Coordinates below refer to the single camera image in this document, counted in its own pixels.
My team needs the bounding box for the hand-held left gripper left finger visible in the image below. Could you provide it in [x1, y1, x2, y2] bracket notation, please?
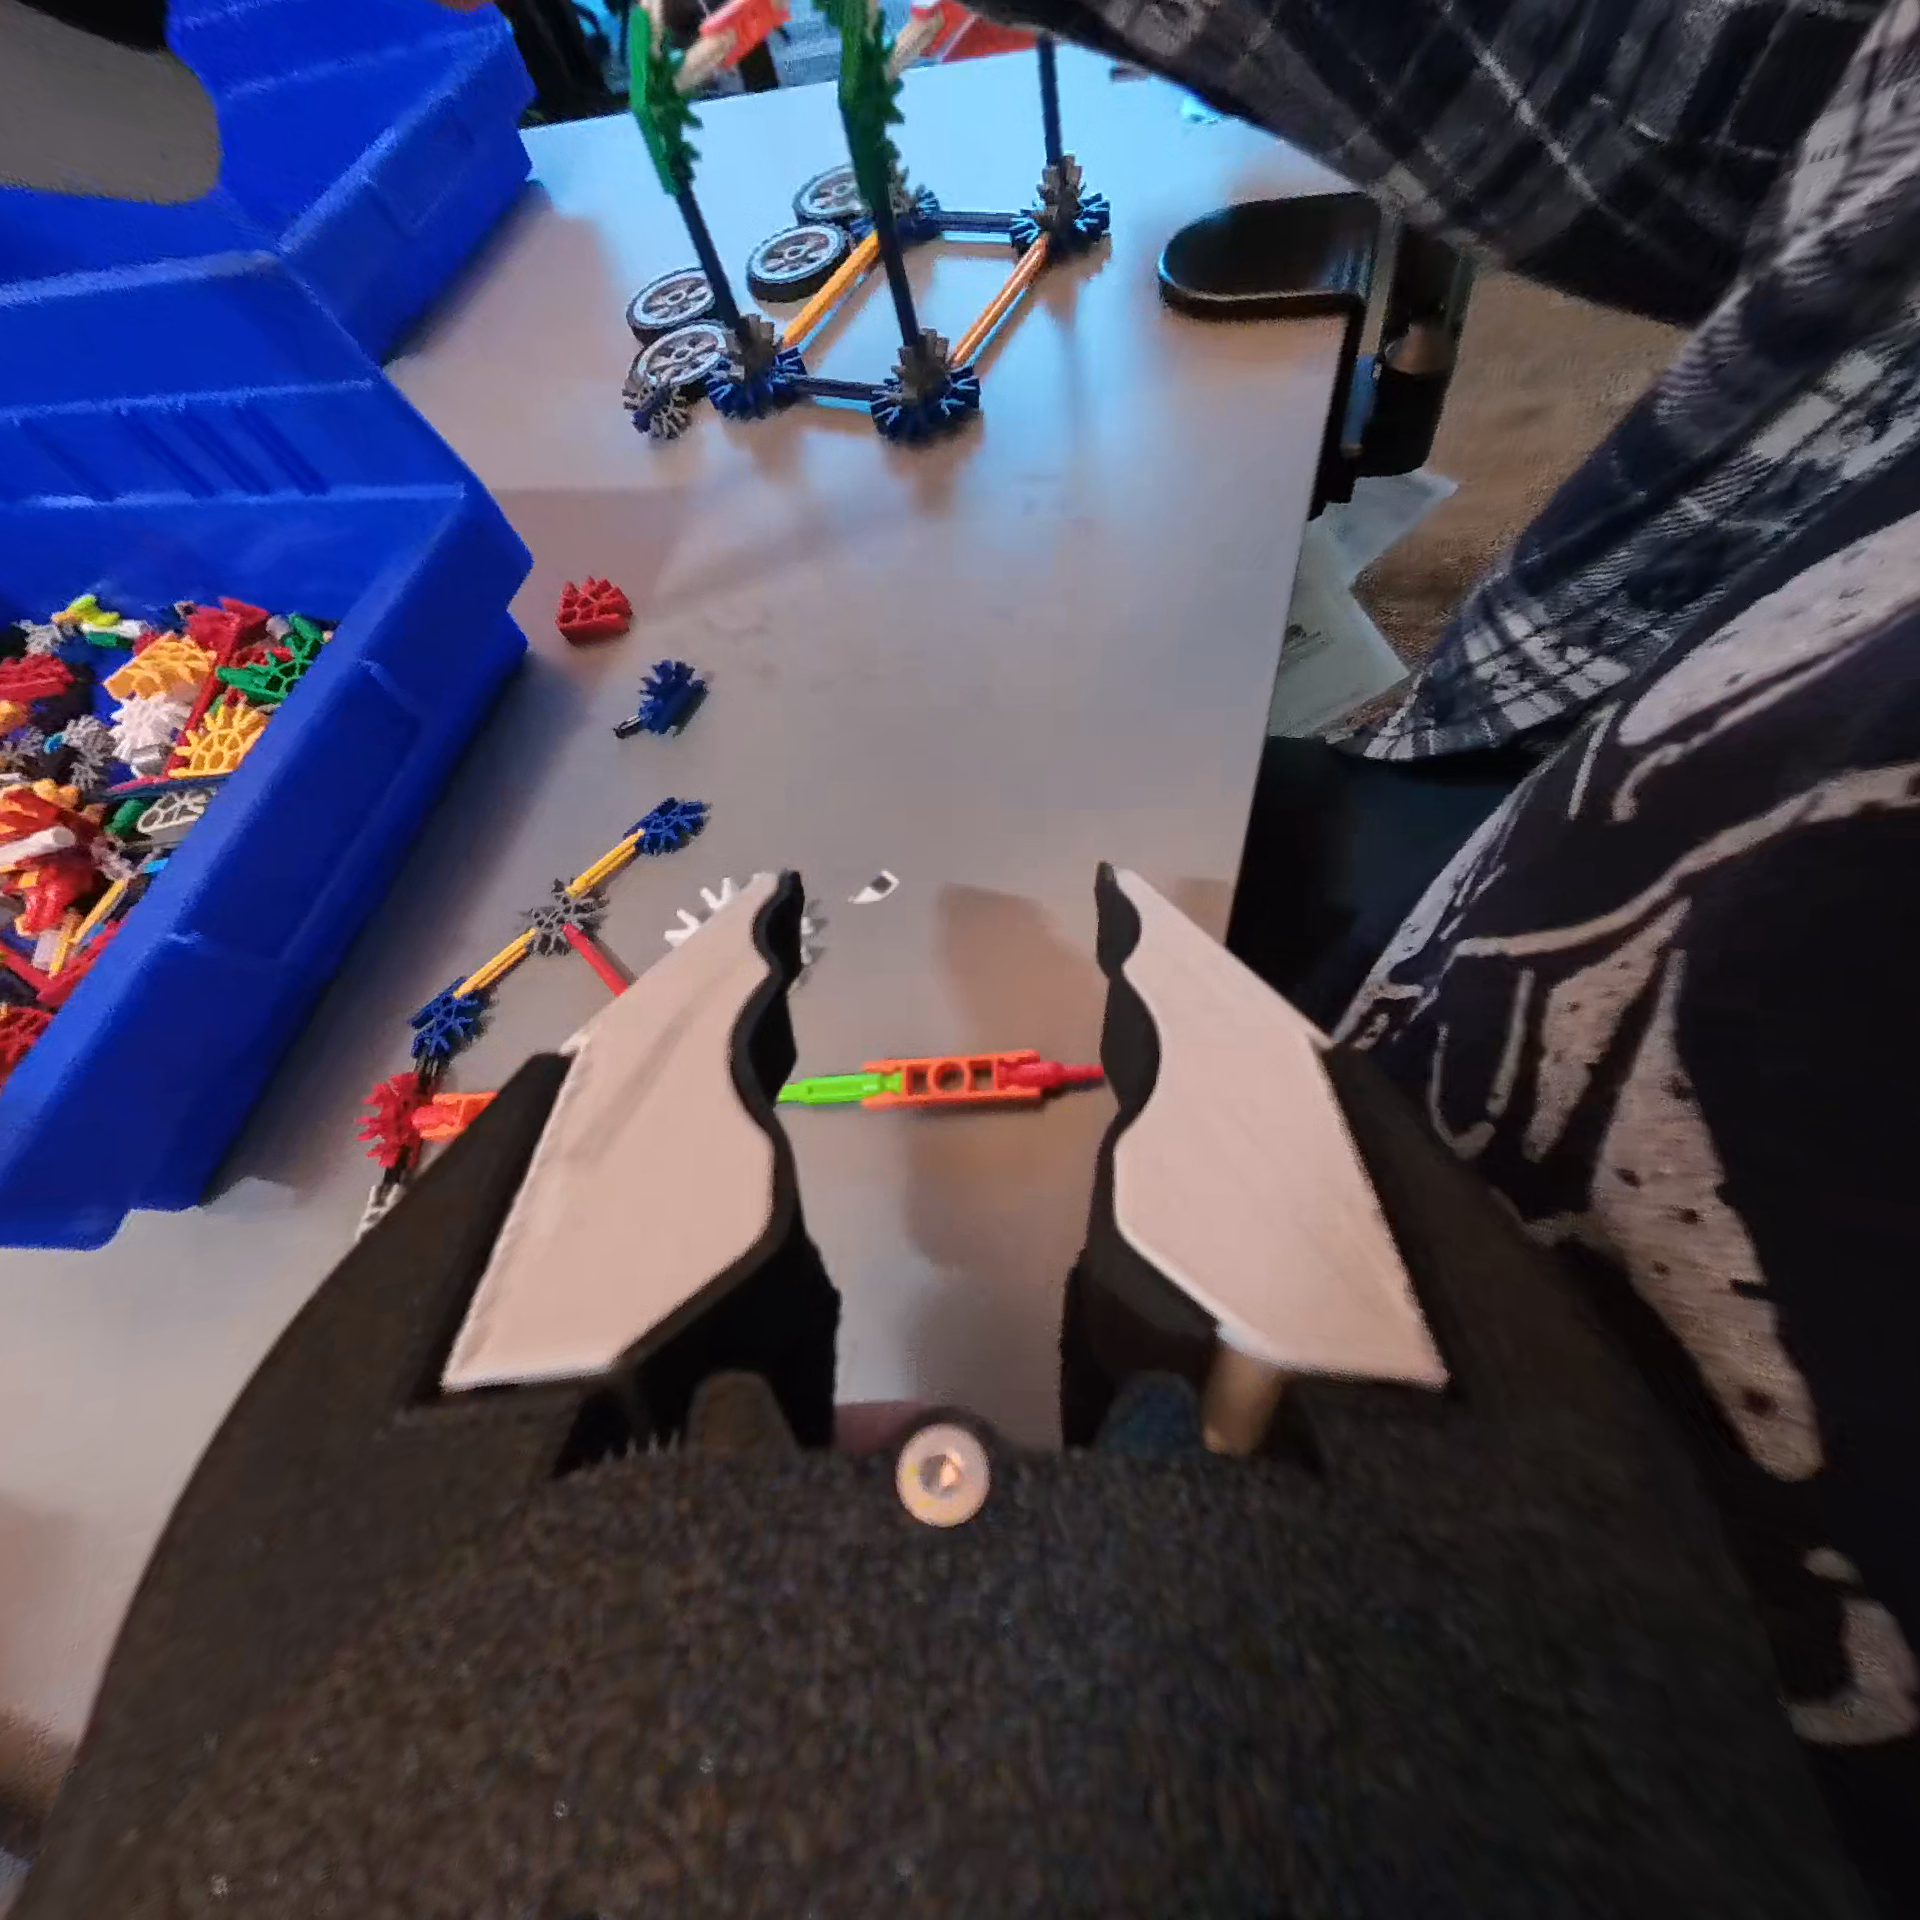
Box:
[439, 867, 811, 1396]

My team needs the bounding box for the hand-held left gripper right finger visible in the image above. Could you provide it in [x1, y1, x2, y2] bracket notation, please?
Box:
[1073, 865, 1452, 1460]

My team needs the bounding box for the colourful toy rod wheel assembly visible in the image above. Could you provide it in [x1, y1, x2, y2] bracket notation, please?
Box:
[351, 796, 1106, 1243]

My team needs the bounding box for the blue plastic bin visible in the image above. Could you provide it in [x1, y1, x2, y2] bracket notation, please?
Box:
[0, 0, 537, 1254]

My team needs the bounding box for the pile of toy construction pieces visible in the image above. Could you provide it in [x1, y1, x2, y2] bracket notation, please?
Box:
[0, 592, 337, 1081]

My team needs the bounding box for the blue connector with black rod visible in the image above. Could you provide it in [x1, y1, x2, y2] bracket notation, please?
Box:
[613, 656, 710, 740]

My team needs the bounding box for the black printed shirt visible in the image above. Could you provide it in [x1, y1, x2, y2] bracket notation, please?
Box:
[1229, 502, 1920, 1920]

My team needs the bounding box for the white paper sheet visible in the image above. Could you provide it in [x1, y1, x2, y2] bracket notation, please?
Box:
[1271, 478, 1460, 740]

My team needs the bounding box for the plaid flannel shirt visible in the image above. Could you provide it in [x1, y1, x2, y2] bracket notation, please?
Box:
[1335, 225, 1920, 760]

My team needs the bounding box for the toy vehicle model with wheels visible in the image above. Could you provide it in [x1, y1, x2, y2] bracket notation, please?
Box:
[620, 0, 1115, 448]

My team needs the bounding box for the black desk clamp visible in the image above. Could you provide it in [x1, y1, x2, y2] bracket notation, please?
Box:
[1158, 193, 1479, 518]

